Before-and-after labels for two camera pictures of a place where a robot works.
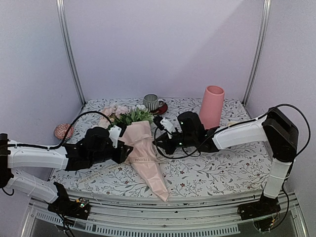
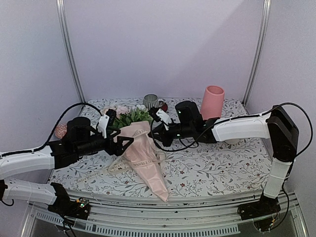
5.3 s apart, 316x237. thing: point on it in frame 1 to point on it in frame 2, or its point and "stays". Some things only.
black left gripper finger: [123, 151] to [120, 148]
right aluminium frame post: [265, 20] stays
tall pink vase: [211, 108] stays
